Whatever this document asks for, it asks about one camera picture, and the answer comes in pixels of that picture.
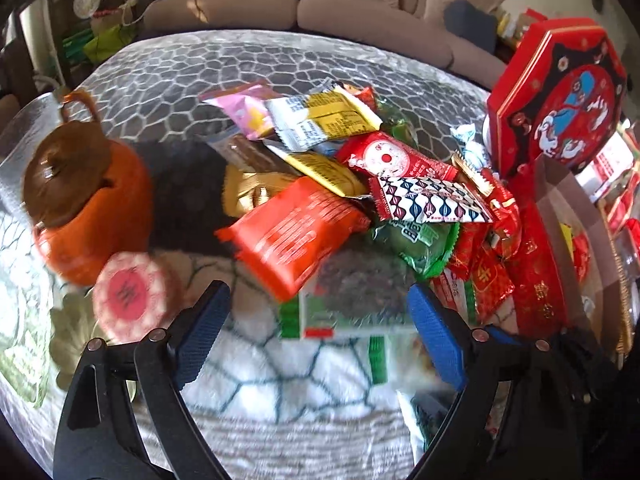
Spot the gold flower-shaped dish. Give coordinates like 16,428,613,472
49,290,112,391

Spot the pink round paper-wrapped cake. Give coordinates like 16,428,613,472
92,252,183,344

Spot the red octagonal box base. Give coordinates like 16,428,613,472
506,155,631,354

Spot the green snack packet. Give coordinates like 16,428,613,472
370,220,460,281

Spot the seaweed snack packet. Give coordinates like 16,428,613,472
279,247,416,339

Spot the orange pumpkin pot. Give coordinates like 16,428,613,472
22,89,153,286

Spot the orange-red snack packet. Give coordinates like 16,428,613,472
215,177,370,302

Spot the red white patterned snack packet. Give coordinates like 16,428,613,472
336,132,495,224

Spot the red octagonal box lid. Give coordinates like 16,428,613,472
487,18,627,178

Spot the yellow snack packet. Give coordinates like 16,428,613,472
264,140,369,198

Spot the pink snack packet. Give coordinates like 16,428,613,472
198,82,281,140

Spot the yellow white snack bar wrapper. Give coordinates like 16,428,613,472
265,84,382,153

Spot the brown sofa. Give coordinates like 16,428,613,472
138,0,506,89

